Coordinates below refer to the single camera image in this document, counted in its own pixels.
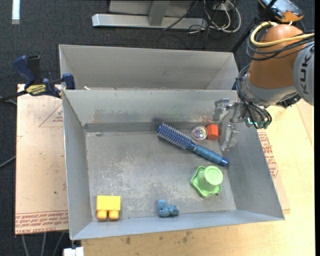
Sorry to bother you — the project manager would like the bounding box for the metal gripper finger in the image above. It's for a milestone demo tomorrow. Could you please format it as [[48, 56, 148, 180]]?
[[212, 97, 231, 122], [219, 123, 240, 152]]

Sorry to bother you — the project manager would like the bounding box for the brown cardboard board, red print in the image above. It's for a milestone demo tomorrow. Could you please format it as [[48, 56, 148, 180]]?
[[14, 83, 292, 236]]

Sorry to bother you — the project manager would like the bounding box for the blue toy figure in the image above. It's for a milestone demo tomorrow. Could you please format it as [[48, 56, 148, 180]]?
[[156, 199, 181, 218]]

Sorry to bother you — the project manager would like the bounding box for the blue hairbrush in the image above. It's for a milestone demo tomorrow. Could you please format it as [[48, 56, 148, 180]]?
[[156, 122, 229, 168]]

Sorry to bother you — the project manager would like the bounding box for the grey metal bin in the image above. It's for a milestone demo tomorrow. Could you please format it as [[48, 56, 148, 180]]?
[[58, 44, 286, 241]]

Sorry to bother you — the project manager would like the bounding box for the clear iridescent ball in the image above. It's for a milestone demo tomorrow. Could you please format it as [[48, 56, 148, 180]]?
[[191, 125, 209, 141]]

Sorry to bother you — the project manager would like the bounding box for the green flower-rimmed cup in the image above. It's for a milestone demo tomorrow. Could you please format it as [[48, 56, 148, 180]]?
[[190, 165, 224, 199]]

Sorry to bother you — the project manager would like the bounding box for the yellow toy brick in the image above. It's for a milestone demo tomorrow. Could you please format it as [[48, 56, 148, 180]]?
[[95, 195, 122, 221]]

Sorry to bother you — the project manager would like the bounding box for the orange block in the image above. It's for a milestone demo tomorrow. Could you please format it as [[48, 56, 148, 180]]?
[[206, 123, 220, 141]]

